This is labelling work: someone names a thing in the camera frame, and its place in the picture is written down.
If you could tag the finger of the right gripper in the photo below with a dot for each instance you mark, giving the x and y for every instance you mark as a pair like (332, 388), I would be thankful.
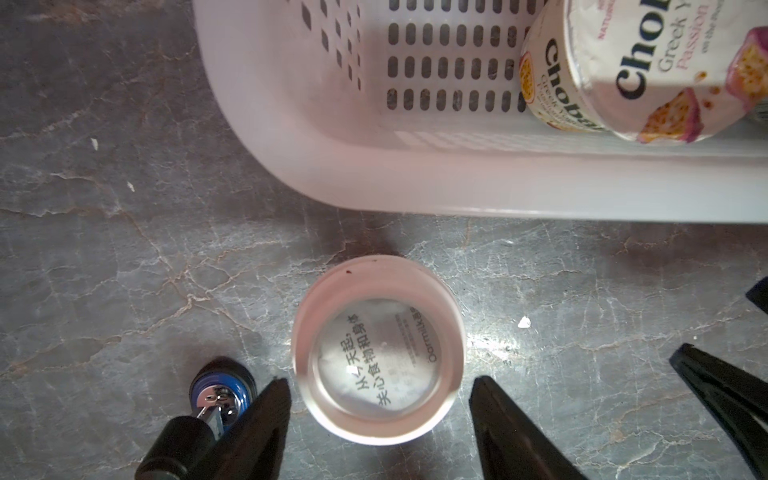
(736, 399)
(758, 295)

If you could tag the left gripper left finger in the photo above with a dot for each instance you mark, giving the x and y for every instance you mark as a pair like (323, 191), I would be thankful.
(254, 446)

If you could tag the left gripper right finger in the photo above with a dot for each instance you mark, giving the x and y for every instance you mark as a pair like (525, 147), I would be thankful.
(510, 445)

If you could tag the yogurt cup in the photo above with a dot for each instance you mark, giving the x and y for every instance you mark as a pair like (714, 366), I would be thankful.
(378, 349)

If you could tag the wide Chobani yogurt tub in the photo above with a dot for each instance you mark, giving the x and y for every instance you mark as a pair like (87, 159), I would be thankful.
(671, 72)

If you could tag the white plastic perforated basket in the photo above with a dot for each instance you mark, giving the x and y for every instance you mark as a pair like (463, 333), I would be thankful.
(414, 106)

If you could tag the blue black stapler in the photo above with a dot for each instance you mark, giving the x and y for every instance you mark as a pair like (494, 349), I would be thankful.
(219, 395)

